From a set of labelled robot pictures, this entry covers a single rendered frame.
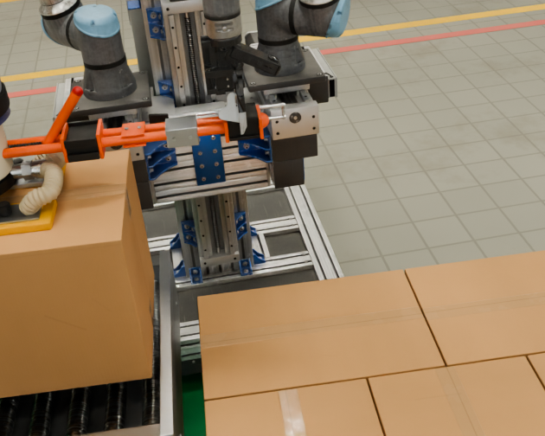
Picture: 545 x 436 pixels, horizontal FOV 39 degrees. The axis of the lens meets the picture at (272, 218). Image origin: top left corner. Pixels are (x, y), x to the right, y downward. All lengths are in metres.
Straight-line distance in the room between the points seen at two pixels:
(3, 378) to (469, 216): 2.22
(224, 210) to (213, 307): 0.50
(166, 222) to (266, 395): 1.40
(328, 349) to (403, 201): 1.66
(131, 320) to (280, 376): 0.42
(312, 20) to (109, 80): 0.58
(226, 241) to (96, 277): 1.02
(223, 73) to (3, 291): 0.65
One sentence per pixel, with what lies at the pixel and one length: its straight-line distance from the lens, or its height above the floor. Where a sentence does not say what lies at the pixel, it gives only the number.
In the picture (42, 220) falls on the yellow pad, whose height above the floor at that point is 1.04.
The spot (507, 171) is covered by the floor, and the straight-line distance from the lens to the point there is 3.83.
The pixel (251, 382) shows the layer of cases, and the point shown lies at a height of 0.54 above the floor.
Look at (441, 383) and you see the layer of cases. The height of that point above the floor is 0.54.
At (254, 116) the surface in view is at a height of 1.18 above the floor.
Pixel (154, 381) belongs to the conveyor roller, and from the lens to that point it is 1.97.
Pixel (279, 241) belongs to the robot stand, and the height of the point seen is 0.21.
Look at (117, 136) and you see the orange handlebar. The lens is 1.71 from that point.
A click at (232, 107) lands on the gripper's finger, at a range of 1.66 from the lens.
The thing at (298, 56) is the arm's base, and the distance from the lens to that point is 2.25.
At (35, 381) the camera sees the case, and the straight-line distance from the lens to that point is 1.88.
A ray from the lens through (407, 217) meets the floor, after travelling 3.44.
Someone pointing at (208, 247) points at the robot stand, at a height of 0.40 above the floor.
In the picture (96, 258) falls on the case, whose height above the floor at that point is 0.99.
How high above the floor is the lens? 1.92
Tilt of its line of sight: 34 degrees down
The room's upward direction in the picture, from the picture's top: 5 degrees counter-clockwise
